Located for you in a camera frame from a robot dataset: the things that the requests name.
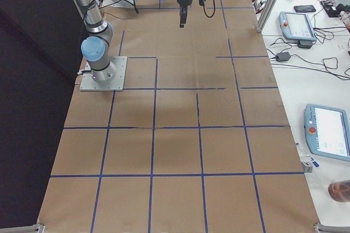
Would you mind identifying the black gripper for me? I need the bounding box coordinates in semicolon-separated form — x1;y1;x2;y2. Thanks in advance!
177;0;192;28

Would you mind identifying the black power adapter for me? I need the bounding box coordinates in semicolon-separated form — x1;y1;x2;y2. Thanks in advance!
275;52;291;62

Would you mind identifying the far teach pendant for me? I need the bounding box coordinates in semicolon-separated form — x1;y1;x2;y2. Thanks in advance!
278;11;317;41

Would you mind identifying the teach pendant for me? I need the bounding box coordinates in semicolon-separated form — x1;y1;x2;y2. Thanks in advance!
304;104;349;162
278;11;317;41

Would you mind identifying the brown paper table cover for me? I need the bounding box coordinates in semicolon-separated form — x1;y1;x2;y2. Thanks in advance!
38;0;318;232

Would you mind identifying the black smartphone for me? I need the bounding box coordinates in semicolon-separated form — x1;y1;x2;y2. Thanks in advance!
294;5;316;13

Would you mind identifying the near teach pendant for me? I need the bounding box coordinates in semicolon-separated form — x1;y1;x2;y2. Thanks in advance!
304;104;349;162

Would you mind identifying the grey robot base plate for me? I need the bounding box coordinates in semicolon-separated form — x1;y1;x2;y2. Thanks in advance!
79;56;127;91

